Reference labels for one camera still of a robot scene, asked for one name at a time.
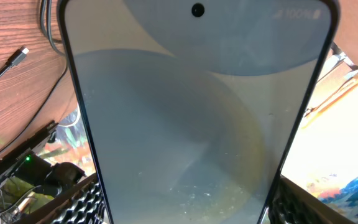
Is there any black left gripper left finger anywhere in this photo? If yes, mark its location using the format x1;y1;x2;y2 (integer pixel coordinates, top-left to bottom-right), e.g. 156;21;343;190
15;173;106;224

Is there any Samsung Galaxy smartphone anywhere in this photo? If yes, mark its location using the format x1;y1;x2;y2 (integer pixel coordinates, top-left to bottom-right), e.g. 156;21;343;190
57;0;340;223

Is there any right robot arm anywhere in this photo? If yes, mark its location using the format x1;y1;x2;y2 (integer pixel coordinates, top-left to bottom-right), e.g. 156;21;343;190
0;153;86;215

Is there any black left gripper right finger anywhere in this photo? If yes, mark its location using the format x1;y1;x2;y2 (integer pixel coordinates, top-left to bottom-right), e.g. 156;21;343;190
268;176;355;224

